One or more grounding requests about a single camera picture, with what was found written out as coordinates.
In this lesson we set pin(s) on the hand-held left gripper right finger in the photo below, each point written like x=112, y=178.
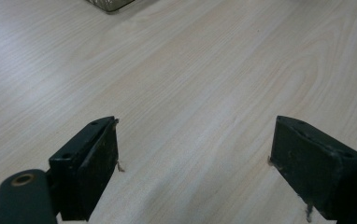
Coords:
x=310, y=165

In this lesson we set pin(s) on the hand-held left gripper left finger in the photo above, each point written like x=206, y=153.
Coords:
x=84, y=168

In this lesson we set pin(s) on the clear brown plastic box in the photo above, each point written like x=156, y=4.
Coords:
x=111, y=4

